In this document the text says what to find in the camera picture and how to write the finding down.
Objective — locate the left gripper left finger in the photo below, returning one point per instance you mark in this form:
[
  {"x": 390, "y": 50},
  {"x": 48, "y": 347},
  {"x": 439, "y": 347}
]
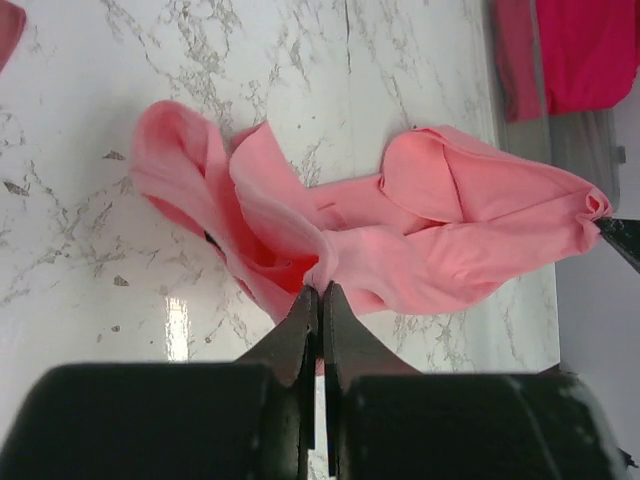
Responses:
[{"x": 252, "y": 418}]

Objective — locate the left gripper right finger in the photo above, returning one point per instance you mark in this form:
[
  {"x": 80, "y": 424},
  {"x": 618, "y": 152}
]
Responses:
[{"x": 387, "y": 420}]

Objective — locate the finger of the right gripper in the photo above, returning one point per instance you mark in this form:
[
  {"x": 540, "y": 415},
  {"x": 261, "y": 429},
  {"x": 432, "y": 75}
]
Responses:
[{"x": 623, "y": 235}]

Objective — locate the pink t shirt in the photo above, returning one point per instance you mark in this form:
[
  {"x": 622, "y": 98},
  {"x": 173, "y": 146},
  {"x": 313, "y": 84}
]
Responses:
[{"x": 446, "y": 221}]

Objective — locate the grey plastic tray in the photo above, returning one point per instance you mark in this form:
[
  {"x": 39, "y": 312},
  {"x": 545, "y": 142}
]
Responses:
[{"x": 583, "y": 143}]

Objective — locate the crimson t shirt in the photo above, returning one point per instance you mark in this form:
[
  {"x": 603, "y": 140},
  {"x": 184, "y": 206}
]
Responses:
[{"x": 560, "y": 57}]

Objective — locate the folded dark red t shirt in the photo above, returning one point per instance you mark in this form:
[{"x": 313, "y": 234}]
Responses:
[{"x": 12, "y": 23}]

